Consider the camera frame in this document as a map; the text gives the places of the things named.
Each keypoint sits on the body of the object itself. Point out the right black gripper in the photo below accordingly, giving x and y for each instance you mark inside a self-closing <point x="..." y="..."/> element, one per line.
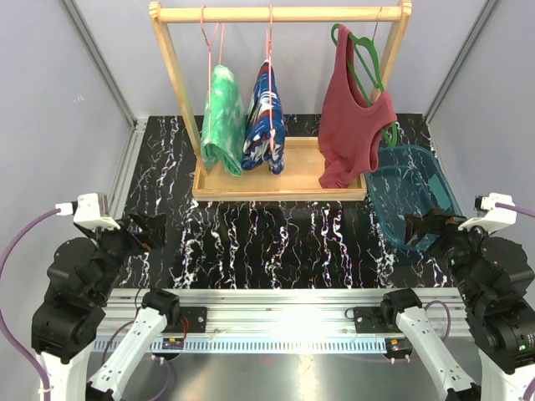
<point x="435" y="220"/>

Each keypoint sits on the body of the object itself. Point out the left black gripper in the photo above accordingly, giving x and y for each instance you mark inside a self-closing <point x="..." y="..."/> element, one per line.
<point x="154" y="230"/>

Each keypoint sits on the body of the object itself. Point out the blue red white trousers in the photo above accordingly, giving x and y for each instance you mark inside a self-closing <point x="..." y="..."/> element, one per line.
<point x="256" y="148"/>

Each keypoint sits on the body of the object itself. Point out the pink wire hanger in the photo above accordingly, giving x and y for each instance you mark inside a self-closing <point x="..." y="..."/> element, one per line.
<point x="269" y="38"/>
<point x="219" y="30"/>

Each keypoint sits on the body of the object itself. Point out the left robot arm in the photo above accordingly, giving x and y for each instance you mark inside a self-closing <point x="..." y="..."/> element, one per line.
<point x="81" y="277"/>

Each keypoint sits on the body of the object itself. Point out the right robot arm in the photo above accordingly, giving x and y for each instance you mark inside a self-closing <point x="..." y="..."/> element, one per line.
<point x="491" y="275"/>

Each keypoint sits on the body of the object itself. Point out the green tie-dye trousers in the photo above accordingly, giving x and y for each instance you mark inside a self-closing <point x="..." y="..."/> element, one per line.
<point x="223" y="129"/>

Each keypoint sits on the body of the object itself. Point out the teal transparent plastic basin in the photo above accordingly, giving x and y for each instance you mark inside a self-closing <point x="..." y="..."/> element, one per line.
<point x="409" y="180"/>

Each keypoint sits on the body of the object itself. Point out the maroon tank top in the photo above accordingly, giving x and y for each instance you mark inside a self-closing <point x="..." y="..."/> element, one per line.
<point x="350" y="127"/>

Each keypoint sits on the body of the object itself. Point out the wooden clothes rack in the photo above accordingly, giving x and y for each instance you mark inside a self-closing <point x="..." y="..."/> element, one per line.
<point x="303" y="161"/>

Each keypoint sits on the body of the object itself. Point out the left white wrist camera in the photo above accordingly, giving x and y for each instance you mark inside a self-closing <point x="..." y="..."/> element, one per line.
<point x="90" y="211"/>

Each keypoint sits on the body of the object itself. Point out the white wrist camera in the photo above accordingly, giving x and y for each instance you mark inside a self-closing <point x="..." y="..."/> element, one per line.
<point x="489" y="213"/>
<point x="90" y="211"/>

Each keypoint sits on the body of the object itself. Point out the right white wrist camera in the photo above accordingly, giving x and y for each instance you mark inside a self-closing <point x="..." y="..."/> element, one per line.
<point x="489" y="213"/>

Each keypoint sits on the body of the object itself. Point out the aluminium mounting rail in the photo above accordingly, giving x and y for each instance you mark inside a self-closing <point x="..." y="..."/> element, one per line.
<point x="278" y="321"/>

